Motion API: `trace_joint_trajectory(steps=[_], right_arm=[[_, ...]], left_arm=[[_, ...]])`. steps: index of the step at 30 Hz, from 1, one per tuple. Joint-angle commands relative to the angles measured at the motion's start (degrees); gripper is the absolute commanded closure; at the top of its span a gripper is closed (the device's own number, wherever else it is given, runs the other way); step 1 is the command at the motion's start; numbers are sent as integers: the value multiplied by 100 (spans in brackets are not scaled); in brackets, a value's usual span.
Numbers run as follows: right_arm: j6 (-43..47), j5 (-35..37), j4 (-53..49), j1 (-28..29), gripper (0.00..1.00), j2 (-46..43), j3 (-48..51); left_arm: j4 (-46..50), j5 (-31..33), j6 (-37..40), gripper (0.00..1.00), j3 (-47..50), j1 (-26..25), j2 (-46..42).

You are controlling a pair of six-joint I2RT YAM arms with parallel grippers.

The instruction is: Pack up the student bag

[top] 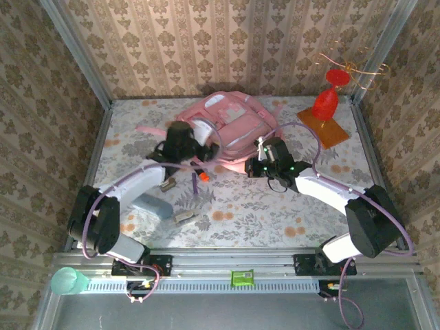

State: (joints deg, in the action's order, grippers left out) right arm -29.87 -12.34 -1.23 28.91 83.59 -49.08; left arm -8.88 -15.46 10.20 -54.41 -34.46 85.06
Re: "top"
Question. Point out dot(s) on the black marker orange cap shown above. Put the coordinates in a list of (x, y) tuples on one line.
[(203, 173)]

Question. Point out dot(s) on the purple pen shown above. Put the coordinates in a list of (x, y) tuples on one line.
[(196, 187)]

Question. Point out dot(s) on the pink student backpack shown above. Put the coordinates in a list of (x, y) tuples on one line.
[(240, 127)]

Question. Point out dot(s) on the small brown metal sharpener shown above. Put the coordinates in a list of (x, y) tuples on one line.
[(167, 185)]

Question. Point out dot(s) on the small beige stationery item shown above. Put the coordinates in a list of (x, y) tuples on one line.
[(184, 217)]

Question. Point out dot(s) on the grey-blue pencil case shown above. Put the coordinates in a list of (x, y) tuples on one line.
[(154, 208)]

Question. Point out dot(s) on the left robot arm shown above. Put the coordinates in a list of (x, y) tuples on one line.
[(137, 185)]

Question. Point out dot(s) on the orange flat board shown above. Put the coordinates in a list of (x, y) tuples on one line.
[(326, 134)]

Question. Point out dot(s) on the floral table cover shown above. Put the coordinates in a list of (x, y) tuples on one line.
[(275, 233)]

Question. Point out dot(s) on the wide aluminium extrusion beam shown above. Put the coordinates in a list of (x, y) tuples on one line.
[(223, 261)]

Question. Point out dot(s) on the green wipes packet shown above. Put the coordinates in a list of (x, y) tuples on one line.
[(242, 277)]

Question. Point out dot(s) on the small black electronics board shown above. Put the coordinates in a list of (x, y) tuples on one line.
[(324, 287), (137, 287)]

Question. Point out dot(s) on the grey metal sheet panel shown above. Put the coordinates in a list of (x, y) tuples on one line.
[(223, 313)]

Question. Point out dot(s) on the teal plastic cup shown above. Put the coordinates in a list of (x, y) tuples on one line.
[(67, 282)]

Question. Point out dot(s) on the aluminium side rail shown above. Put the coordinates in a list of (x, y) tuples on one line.
[(98, 144), (367, 144)]

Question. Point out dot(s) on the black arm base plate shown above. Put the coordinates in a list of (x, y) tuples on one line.
[(161, 265), (304, 265)]

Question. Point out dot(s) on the aluminium frame post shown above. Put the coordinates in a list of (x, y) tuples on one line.
[(77, 51), (381, 51)]

